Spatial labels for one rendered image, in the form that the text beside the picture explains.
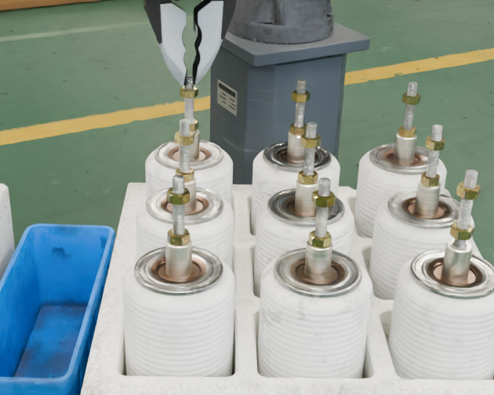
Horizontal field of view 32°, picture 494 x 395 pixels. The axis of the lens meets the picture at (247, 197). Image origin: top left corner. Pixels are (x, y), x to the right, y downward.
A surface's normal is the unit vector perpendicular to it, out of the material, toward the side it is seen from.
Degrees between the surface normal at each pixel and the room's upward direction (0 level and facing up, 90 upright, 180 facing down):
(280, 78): 90
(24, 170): 0
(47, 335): 0
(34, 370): 0
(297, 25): 72
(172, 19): 90
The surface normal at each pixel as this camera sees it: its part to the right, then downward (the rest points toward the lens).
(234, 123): -0.87, 0.20
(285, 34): 0.03, 0.46
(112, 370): 0.03, -0.89
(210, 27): 0.32, 0.44
